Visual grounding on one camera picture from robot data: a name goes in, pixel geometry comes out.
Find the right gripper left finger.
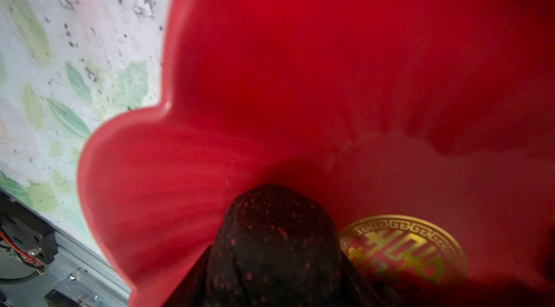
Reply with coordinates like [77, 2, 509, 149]
[163, 246, 211, 307]

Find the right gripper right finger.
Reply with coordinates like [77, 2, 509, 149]
[342, 254, 403, 307]

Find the dark avocado toy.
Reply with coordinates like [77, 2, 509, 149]
[205, 184, 347, 306]

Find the red flower-shaped plate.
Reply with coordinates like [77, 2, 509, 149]
[77, 0, 554, 306]

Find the aluminium rail frame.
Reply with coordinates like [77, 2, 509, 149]
[1, 232, 130, 307]

